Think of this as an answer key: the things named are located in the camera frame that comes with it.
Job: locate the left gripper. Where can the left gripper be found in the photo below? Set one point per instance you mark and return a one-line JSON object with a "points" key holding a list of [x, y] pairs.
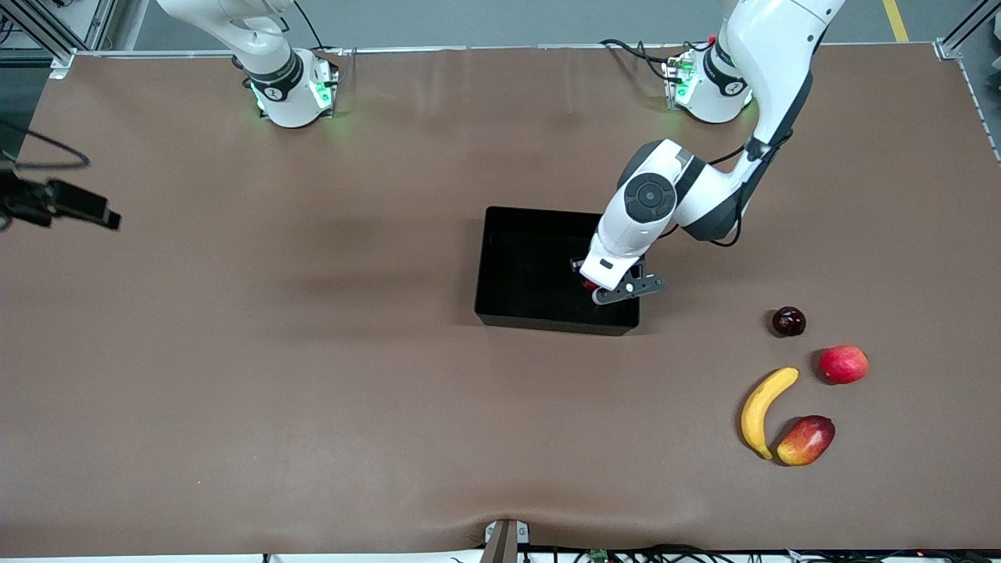
{"points": [[575, 263]]}

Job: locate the small red yellow apple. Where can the small red yellow apple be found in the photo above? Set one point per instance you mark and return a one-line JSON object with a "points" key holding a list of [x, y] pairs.
{"points": [[589, 285]]}

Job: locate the black plastic box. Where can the black plastic box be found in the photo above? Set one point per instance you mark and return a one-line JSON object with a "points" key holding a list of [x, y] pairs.
{"points": [[532, 266]]}

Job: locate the yellow banana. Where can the yellow banana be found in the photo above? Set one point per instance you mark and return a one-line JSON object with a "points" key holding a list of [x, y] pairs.
{"points": [[755, 414]]}

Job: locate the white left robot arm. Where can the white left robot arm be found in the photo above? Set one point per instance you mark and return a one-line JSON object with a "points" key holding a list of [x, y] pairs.
{"points": [[770, 62]]}

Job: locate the red round apple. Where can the red round apple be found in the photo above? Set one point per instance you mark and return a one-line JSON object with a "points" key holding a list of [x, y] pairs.
{"points": [[844, 365]]}

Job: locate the dark purple mangosteen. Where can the dark purple mangosteen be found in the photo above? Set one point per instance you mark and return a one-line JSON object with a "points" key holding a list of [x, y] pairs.
{"points": [[789, 322]]}

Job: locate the red yellow mango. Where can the red yellow mango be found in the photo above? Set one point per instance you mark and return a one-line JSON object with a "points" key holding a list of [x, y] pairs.
{"points": [[805, 442]]}

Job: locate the small green circuit board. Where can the small green circuit board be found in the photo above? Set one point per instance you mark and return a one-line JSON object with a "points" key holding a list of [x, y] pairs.
{"points": [[599, 556]]}

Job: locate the aluminium frame profile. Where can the aluminium frame profile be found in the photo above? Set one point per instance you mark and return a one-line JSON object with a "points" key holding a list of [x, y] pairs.
{"points": [[950, 47], [55, 43]]}

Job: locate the grey table edge bracket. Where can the grey table edge bracket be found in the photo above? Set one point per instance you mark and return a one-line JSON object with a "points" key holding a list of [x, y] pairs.
{"points": [[504, 543]]}

